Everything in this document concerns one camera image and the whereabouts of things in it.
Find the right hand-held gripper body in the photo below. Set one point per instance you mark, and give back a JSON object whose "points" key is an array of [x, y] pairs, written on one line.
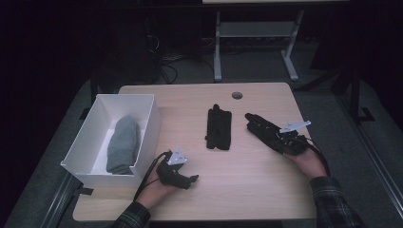
{"points": [[293, 139]]}

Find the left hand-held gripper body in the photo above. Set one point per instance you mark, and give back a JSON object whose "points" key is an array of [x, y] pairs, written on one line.
{"points": [[172, 171]]}

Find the grey cloth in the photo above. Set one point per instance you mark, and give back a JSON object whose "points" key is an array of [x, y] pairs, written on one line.
{"points": [[123, 145]]}

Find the white storage box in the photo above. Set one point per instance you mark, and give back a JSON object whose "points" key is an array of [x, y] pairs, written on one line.
{"points": [[95, 158]]}

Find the person's left hand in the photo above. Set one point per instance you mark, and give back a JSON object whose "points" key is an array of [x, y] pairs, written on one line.
{"points": [[155, 191]]}

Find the person's right hand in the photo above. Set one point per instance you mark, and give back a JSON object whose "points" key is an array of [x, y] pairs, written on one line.
{"points": [[309, 164]]}

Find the grey table grommet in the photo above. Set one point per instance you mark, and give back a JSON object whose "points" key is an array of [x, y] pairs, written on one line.
{"points": [[237, 95]]}

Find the black metal stand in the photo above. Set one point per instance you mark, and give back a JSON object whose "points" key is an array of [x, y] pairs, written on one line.
{"points": [[356, 95]]}

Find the white metal stand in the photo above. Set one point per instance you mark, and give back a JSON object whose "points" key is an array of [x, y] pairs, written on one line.
{"points": [[256, 30]]}

